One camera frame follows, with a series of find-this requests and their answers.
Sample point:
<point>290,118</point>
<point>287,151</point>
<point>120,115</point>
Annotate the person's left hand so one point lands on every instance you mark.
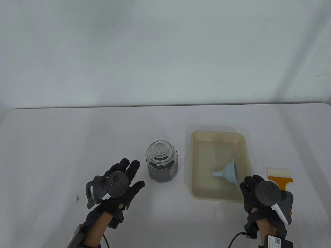
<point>124,191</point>

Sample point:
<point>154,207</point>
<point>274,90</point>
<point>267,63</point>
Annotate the orange brush with white bristles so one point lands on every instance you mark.
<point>280,179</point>

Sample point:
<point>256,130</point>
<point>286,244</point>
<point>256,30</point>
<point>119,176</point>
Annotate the light blue funnel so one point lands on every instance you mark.
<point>228,173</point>

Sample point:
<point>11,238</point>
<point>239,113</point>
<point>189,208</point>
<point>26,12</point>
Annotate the black left hand controller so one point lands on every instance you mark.
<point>116,184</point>

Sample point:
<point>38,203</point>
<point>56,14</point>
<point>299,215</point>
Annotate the person's left forearm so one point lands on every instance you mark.
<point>98,230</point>

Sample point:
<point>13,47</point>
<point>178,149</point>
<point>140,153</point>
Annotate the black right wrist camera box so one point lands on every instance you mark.
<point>278,242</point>

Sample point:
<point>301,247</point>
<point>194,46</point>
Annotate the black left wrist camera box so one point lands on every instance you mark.
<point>75,237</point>

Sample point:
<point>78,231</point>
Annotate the person's right forearm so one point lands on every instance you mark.
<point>263,230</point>

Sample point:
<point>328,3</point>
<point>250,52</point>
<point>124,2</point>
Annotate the beige baking tray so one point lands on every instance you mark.
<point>219,149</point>

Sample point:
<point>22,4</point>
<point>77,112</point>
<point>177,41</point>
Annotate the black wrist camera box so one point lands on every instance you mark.
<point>75,237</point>
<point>278,242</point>

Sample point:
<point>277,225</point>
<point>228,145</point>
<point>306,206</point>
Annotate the person's right hand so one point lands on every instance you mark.
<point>250,196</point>

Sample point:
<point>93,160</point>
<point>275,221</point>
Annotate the clear glass jar lid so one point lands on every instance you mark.
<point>160,149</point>

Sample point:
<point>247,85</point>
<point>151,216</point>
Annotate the group of dark coffee beans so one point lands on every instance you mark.
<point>163,174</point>

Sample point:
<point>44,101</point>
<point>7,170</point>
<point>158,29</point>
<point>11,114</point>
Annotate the clear glass jar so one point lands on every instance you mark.
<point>163,170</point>

